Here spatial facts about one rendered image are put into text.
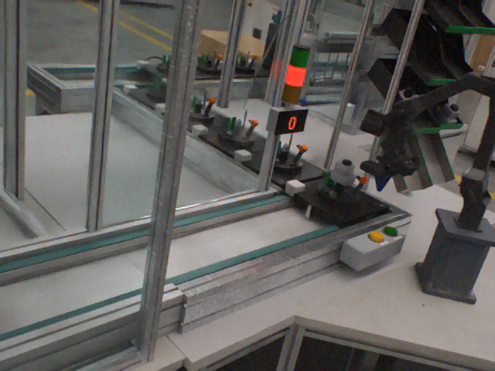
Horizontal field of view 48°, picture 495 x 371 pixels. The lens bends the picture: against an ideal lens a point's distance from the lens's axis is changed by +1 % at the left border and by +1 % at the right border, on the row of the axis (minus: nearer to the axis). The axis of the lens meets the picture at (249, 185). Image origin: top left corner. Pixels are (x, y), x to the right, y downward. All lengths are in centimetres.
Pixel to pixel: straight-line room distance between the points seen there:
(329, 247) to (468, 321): 41
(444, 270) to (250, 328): 59
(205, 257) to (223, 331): 22
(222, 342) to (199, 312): 8
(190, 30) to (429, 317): 101
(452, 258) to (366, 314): 30
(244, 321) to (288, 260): 19
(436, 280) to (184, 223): 71
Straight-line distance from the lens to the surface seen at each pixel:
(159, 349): 122
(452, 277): 164
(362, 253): 152
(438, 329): 153
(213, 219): 154
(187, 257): 140
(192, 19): 87
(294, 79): 156
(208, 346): 124
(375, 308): 151
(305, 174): 188
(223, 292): 128
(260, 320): 134
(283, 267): 139
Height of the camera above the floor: 168
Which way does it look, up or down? 24 degrees down
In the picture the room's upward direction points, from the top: 11 degrees clockwise
